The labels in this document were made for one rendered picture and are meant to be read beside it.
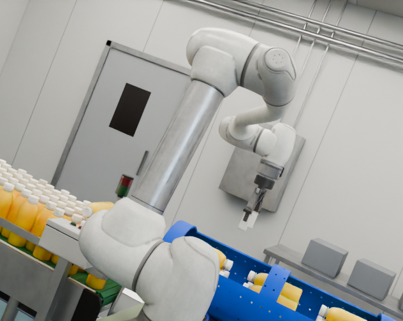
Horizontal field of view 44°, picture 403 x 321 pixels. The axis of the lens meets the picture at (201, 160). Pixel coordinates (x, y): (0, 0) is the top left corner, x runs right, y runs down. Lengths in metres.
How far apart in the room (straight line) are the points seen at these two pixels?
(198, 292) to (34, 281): 0.90
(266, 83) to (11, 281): 1.25
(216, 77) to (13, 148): 5.56
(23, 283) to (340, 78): 4.01
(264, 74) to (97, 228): 0.60
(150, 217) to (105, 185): 4.61
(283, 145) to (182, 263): 0.77
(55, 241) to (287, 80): 0.98
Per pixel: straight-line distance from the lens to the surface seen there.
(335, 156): 5.20
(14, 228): 2.10
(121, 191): 2.46
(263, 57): 1.35
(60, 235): 1.83
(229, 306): 1.85
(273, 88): 1.38
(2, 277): 2.12
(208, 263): 1.28
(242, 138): 1.88
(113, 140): 5.94
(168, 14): 6.07
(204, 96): 1.38
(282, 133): 1.89
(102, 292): 1.96
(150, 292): 1.31
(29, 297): 2.06
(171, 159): 1.35
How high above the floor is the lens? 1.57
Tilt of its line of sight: 2 degrees down
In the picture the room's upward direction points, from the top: 22 degrees clockwise
